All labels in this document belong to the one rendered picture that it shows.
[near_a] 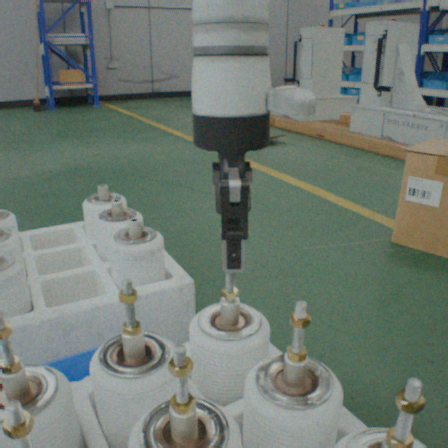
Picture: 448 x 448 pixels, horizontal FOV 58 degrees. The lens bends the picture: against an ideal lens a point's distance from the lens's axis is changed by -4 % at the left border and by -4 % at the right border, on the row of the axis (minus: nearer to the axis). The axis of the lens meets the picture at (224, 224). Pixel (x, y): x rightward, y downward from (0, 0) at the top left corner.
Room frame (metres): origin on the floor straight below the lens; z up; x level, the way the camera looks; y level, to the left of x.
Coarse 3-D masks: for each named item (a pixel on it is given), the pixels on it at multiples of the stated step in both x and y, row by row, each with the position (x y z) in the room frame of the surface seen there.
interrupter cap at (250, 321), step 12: (204, 312) 0.43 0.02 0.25; (216, 312) 0.43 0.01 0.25; (240, 312) 0.43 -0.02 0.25; (252, 312) 0.43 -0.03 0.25; (204, 324) 0.40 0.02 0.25; (216, 324) 0.41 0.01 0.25; (240, 324) 0.41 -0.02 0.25; (252, 324) 0.40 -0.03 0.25; (216, 336) 0.38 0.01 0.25; (228, 336) 0.38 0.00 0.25; (240, 336) 0.38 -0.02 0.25
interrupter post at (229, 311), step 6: (222, 300) 0.41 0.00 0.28; (234, 300) 0.41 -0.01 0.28; (222, 306) 0.41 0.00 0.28; (228, 306) 0.40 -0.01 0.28; (234, 306) 0.40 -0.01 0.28; (222, 312) 0.41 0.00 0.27; (228, 312) 0.40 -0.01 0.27; (234, 312) 0.40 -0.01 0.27; (222, 318) 0.41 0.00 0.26; (228, 318) 0.40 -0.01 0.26; (234, 318) 0.40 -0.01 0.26; (222, 324) 0.41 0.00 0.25; (228, 324) 0.40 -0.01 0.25; (234, 324) 0.40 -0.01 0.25
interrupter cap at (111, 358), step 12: (120, 336) 0.38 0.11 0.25; (144, 336) 0.38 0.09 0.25; (156, 336) 0.38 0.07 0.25; (108, 348) 0.36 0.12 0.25; (120, 348) 0.36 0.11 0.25; (156, 348) 0.36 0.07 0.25; (168, 348) 0.36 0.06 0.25; (108, 360) 0.34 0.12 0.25; (120, 360) 0.34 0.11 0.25; (144, 360) 0.34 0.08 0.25; (156, 360) 0.34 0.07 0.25; (108, 372) 0.32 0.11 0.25; (120, 372) 0.32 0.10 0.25; (132, 372) 0.32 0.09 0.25; (144, 372) 0.32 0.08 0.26; (156, 372) 0.33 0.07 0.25
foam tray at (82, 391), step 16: (272, 352) 0.44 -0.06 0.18; (80, 384) 0.38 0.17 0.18; (192, 384) 0.38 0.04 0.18; (80, 400) 0.36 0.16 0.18; (240, 400) 0.36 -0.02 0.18; (80, 416) 0.33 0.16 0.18; (96, 416) 0.37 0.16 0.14; (240, 416) 0.34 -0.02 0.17; (352, 416) 0.33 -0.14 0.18; (80, 432) 0.33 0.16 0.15; (96, 432) 0.31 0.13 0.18; (336, 432) 0.32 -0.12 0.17; (352, 432) 0.31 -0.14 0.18
